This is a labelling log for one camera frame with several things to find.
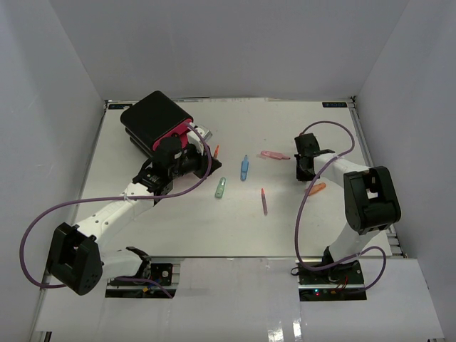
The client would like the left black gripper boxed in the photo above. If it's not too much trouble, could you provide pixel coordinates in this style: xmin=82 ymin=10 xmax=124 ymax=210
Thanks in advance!
xmin=170 ymin=142 xmax=222 ymax=180

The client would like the pink drawer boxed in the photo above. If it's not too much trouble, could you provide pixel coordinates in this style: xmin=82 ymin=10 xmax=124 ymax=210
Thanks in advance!
xmin=152 ymin=119 xmax=193 ymax=151

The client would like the pink slim highlighter pen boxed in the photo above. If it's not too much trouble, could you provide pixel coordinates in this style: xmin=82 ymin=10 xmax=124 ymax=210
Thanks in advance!
xmin=261 ymin=188 xmax=268 ymax=216

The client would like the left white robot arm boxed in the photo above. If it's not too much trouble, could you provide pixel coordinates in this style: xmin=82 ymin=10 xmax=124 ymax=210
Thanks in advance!
xmin=46 ymin=138 xmax=222 ymax=296

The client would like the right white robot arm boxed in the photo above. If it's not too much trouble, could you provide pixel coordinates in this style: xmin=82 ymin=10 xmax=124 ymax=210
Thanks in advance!
xmin=294 ymin=133 xmax=401 ymax=284

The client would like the green translucent highlighter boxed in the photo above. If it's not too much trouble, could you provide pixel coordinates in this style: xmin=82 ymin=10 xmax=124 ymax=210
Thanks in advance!
xmin=214 ymin=177 xmax=227 ymax=199

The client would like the blue translucent highlighter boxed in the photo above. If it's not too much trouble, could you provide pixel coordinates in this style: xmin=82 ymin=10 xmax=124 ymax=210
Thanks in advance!
xmin=240 ymin=155 xmax=249 ymax=182

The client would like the pink translucent highlighter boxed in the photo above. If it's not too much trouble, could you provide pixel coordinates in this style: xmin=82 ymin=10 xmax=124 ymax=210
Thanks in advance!
xmin=258 ymin=150 xmax=291 ymax=160

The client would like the orange translucent highlighter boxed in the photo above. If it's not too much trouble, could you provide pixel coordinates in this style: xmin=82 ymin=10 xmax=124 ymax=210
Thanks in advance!
xmin=309 ymin=182 xmax=326 ymax=196

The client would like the black drawer cabinet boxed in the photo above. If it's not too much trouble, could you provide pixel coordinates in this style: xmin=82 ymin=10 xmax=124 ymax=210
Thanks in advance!
xmin=120 ymin=90 xmax=193 ymax=156

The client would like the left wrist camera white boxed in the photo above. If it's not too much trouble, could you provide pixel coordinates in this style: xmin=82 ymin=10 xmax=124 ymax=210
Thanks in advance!
xmin=187 ymin=123 xmax=212 ymax=154

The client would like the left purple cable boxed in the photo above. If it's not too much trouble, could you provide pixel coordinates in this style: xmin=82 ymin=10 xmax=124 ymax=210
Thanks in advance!
xmin=18 ymin=123 xmax=209 ymax=299

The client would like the purple cable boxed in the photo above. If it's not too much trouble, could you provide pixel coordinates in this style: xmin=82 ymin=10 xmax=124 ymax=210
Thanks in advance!
xmin=294 ymin=121 xmax=388 ymax=295
xmin=18 ymin=123 xmax=209 ymax=299

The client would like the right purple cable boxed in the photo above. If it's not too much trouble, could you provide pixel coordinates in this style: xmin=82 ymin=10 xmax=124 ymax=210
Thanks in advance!
xmin=294 ymin=121 xmax=388 ymax=295

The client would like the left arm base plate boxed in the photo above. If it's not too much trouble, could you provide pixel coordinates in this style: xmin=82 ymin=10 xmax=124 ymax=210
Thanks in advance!
xmin=138 ymin=263 xmax=173 ymax=286

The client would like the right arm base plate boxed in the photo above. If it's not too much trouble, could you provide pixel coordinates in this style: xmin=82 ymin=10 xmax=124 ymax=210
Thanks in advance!
xmin=291 ymin=261 xmax=364 ymax=286

